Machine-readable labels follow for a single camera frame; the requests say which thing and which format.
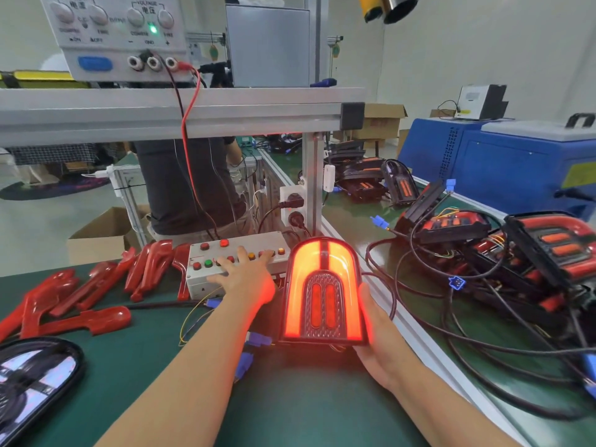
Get dark round floor mat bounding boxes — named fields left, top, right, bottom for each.
left=0, top=176, right=111, bottom=201

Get pile of red plastic lenses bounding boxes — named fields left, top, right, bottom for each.
left=0, top=239, right=192, bottom=344

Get grey metal enclosure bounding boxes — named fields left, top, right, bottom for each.
left=225, top=4, right=312, bottom=88

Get grey push-button control box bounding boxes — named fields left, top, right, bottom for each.
left=185, top=231, right=292, bottom=301

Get white frame leg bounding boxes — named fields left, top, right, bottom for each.
left=108, top=163, right=151, bottom=248

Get aluminium frame post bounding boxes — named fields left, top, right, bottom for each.
left=301, top=132, right=325, bottom=239

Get glowing red tail light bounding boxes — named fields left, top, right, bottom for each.
left=279, top=237, right=370, bottom=346

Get red power lead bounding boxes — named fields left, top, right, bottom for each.
left=176, top=61, right=222, bottom=241

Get heap of unlit tail lights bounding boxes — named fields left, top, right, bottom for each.
left=332, top=140, right=388, bottom=204

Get stacked cardboard boxes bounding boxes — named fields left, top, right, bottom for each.
left=350, top=103, right=409, bottom=141

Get black power lead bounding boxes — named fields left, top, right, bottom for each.
left=148, top=51, right=219, bottom=240

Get shiny metal tube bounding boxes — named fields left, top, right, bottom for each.
left=382, top=0, right=423, bottom=25

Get yellow tray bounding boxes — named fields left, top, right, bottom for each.
left=0, top=70, right=76, bottom=89

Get blue machine cabinet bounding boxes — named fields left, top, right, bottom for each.
left=398, top=117, right=596, bottom=222

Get aluminium frame shelf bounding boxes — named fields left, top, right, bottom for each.
left=0, top=87, right=367, bottom=147

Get white label printer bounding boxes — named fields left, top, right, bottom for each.
left=454, top=84, right=509, bottom=121

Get black carry handle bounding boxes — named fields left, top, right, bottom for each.
left=564, top=113, right=596, bottom=131

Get person's left forearm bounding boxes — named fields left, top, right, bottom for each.
left=95, top=300, right=264, bottom=447

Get white bench power supply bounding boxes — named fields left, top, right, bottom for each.
left=38, top=0, right=194, bottom=84

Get white power strip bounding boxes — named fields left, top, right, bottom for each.
left=279, top=183, right=306, bottom=229

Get unlit black red tail light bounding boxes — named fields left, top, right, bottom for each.
left=458, top=233, right=583, bottom=327
left=504, top=211, right=596, bottom=295
left=381, top=158, right=421, bottom=206
left=394, top=180, right=493, bottom=246

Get person's right hand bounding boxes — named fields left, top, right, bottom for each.
left=352, top=283, right=421, bottom=392

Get thin yellow wire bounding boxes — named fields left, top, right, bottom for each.
left=179, top=287, right=220, bottom=346

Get black reflective lamp cover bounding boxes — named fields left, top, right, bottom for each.
left=0, top=337, right=86, bottom=447

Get tangle of black cables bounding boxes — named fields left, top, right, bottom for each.
left=364, top=207, right=596, bottom=420

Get open cardboard box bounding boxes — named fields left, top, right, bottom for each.
left=66, top=206, right=153, bottom=266

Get person's left hand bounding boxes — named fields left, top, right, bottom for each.
left=206, top=246, right=277, bottom=318

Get person's right forearm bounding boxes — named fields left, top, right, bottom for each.
left=389, top=363, right=518, bottom=447

